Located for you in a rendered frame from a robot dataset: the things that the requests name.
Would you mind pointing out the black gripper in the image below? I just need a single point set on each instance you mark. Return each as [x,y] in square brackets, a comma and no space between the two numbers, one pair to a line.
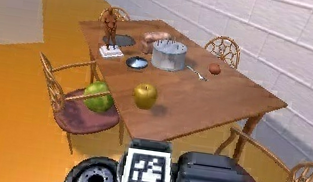
[94,180]

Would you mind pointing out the brown wooden dining table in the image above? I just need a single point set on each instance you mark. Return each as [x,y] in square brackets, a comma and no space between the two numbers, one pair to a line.
[190,97]

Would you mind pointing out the small red round fruit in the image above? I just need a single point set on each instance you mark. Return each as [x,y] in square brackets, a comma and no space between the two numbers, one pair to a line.
[214,68]

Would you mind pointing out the green round melon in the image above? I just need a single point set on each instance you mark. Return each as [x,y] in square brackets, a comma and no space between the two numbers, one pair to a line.
[96,99]

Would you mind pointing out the yellow apple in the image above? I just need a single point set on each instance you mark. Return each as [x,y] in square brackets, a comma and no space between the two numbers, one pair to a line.
[145,96]

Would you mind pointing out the dark round pot lid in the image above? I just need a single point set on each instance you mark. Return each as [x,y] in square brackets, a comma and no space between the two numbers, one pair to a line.
[137,62]

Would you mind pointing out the dark grey round plate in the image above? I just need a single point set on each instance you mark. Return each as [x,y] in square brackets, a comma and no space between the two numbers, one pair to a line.
[122,40]

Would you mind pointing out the grey metal pot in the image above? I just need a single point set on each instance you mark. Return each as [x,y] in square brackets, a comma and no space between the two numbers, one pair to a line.
[169,56]

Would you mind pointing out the silver fork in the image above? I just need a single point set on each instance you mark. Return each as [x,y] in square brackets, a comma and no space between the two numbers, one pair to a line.
[197,73]

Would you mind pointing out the brown figure statue white base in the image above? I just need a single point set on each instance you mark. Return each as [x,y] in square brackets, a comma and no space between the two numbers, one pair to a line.
[110,32]

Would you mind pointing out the pale brown bread loaf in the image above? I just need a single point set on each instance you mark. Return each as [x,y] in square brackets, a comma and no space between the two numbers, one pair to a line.
[153,38]

